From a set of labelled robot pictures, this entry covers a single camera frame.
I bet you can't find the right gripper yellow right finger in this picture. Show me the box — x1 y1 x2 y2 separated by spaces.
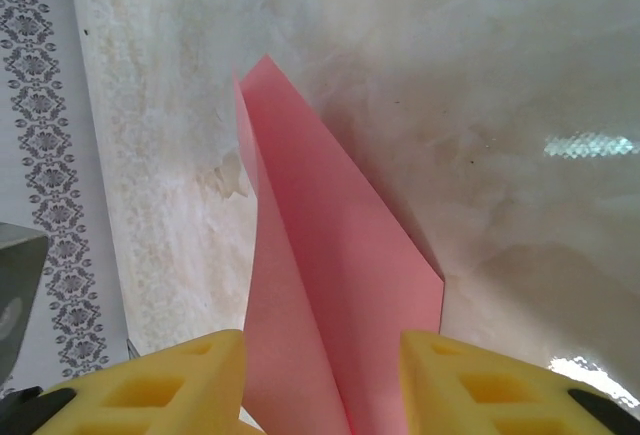
398 330 640 435

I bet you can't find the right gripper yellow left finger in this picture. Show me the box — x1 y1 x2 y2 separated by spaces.
0 328 250 435

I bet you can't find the pink cloth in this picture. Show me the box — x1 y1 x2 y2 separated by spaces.
232 53 446 435

